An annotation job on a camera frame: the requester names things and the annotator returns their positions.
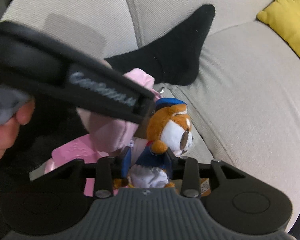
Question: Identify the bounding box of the left leg black sock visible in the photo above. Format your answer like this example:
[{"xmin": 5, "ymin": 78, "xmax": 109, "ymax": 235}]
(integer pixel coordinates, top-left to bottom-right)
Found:
[{"xmin": 106, "ymin": 4, "xmax": 215, "ymax": 86}]

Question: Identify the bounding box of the yellow cushion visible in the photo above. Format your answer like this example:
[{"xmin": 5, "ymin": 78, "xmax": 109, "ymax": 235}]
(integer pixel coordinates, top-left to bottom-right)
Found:
[{"xmin": 256, "ymin": 0, "xmax": 300, "ymax": 58}]

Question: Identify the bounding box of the left hand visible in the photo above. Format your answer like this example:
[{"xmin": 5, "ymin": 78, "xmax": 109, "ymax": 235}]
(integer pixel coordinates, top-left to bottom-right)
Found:
[{"xmin": 0, "ymin": 99, "xmax": 35, "ymax": 159}]

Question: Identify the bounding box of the pink leather card holder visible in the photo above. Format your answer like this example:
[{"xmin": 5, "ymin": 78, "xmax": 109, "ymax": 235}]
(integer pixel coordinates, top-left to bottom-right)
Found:
[{"xmin": 44, "ymin": 135, "xmax": 114, "ymax": 199}]

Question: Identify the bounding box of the fox plush toy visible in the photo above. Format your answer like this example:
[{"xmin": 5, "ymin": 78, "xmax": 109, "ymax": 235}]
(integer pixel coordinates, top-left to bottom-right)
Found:
[{"xmin": 113, "ymin": 98, "xmax": 193, "ymax": 190}]

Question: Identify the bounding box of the beige sofa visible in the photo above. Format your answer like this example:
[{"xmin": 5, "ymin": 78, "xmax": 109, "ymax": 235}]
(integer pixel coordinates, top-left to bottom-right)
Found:
[{"xmin": 3, "ymin": 0, "xmax": 300, "ymax": 227}]

